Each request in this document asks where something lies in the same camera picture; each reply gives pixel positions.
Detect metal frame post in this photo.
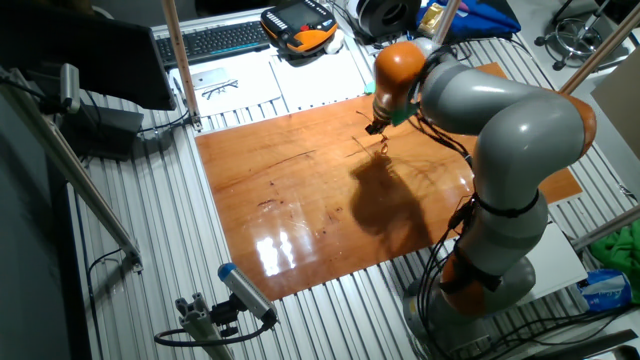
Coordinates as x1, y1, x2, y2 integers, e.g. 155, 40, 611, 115
160, 0, 204, 132
430, 0, 462, 46
559, 2, 640, 95

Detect silver smartphone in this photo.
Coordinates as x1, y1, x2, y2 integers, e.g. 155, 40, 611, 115
190, 67, 231, 91

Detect brown frame glasses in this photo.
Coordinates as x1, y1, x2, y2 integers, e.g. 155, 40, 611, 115
351, 109, 391, 157

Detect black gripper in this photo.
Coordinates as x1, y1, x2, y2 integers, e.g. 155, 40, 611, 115
364, 118, 391, 139

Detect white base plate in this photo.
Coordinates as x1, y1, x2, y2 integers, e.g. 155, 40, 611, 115
519, 222, 590, 301

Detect yellow plastic packet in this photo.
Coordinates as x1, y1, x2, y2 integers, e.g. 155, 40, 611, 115
417, 2, 446, 37

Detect black frame glasses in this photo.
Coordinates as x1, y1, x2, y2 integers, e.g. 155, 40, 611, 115
201, 78, 240, 101

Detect orange black teach pendant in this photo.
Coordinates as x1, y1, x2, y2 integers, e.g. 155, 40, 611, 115
259, 0, 340, 55

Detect green cloth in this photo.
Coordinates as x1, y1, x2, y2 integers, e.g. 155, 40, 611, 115
589, 224, 640, 304

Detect chrome stool base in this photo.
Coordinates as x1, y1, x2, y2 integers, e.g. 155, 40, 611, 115
533, 0, 626, 72

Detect slanted aluminium frame bar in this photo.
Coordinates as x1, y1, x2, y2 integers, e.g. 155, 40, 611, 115
0, 67, 144, 274

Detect blue tissue packet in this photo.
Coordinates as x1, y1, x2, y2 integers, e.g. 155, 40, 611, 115
577, 268, 634, 312

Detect black monitor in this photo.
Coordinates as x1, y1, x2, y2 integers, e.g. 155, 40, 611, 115
0, 0, 177, 112

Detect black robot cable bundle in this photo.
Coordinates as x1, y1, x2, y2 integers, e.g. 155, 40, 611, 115
412, 44, 484, 351

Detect blue cloth bag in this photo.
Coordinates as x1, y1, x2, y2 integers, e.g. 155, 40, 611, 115
414, 0, 522, 44

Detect printed paper sheet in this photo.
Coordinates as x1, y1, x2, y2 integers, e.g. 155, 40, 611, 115
269, 47, 370, 114
168, 58, 284, 119

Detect silver camera with blue end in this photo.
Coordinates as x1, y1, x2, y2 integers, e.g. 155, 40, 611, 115
217, 262, 279, 326

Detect grey cardboard panel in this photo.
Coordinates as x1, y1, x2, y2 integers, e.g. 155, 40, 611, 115
591, 47, 640, 189

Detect aluminium profile stub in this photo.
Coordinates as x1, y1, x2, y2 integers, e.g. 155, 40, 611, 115
174, 293, 236, 360

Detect black keyboard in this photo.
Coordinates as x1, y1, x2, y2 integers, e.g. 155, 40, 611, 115
154, 19, 271, 69

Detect dark grey box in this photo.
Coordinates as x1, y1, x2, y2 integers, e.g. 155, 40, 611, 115
59, 102, 146, 161

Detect silver camera on frame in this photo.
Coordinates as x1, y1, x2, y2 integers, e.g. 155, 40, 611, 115
58, 62, 82, 115

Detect wooden board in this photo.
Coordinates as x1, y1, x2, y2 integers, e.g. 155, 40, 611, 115
194, 62, 585, 302

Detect black camera cable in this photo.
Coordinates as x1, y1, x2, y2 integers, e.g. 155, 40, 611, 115
153, 319, 276, 349

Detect black camera clamp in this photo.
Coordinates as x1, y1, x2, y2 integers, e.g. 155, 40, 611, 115
209, 294, 242, 339

